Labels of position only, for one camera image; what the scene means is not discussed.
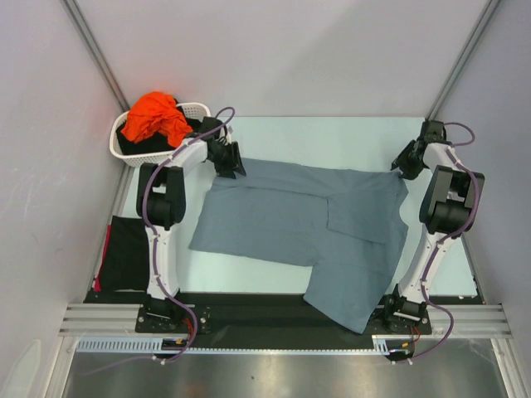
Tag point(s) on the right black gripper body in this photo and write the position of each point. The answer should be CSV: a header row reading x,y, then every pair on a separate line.
x,y
406,162

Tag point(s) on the right aluminium corner post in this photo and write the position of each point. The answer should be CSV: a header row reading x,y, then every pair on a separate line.
x,y
475,37

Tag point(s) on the left aluminium corner post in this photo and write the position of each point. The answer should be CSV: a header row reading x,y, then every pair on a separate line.
x,y
80,23

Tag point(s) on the red folded garment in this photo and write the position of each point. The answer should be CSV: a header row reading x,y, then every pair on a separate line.
x,y
97,284

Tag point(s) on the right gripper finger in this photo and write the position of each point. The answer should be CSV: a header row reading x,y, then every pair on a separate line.
x,y
409,175
403,160

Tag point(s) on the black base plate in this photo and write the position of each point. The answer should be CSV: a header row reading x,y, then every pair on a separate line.
x,y
252,321

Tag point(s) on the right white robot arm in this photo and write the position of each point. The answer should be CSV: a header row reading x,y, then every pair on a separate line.
x,y
448,210

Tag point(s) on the aluminium front rail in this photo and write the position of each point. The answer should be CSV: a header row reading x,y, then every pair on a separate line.
x,y
470,321

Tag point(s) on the black garment in basket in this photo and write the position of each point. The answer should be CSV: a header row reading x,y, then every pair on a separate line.
x,y
155,144

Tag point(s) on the folded black t-shirt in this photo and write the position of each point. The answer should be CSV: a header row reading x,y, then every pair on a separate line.
x,y
126,264

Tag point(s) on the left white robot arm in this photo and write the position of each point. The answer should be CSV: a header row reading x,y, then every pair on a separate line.
x,y
162,201

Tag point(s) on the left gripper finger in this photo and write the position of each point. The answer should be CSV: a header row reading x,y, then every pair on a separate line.
x,y
237,164
226,174

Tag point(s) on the white plastic laundry basket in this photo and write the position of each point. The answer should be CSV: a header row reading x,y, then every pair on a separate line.
x,y
193,110

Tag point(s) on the orange t-shirt in basket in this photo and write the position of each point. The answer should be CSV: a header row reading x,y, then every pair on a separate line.
x,y
153,113

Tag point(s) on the white slotted cable duct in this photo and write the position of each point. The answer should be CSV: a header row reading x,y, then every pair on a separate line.
x,y
159,346

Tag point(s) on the grey-blue t-shirt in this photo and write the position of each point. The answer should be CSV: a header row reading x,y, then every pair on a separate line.
x,y
343,224

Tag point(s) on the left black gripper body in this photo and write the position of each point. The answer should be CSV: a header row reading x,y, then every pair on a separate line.
x,y
223,157

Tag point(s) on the aluminium corner post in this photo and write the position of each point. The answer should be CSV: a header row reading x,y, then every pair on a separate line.
x,y
80,23
475,37

